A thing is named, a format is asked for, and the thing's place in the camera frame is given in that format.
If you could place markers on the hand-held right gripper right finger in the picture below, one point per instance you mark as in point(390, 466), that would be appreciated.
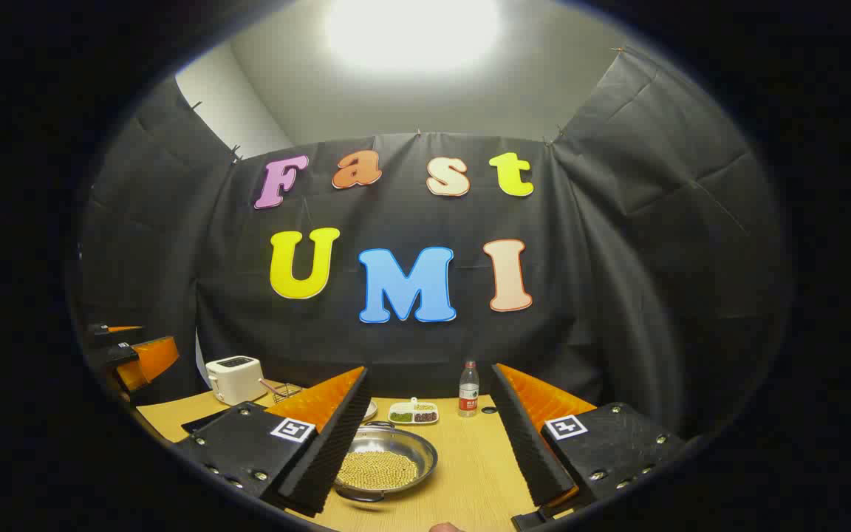
point(532, 451)

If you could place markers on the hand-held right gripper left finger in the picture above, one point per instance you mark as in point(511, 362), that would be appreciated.
point(329, 451)

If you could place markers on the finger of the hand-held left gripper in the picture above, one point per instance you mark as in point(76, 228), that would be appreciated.
point(148, 358)
point(111, 334)

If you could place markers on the black induction cooktop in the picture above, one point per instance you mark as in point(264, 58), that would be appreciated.
point(204, 423)

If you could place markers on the pile of soybeans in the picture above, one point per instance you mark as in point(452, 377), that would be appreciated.
point(377, 471)

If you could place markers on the white round plate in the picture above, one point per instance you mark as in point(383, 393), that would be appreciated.
point(371, 410)

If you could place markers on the clear water bottle red label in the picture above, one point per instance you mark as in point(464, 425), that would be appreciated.
point(468, 391)

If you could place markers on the pink stick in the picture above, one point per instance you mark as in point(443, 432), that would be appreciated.
point(270, 386)

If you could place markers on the white toaster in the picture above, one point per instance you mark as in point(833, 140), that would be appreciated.
point(237, 380)

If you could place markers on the white divided dish with beans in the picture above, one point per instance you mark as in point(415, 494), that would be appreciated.
point(414, 412)

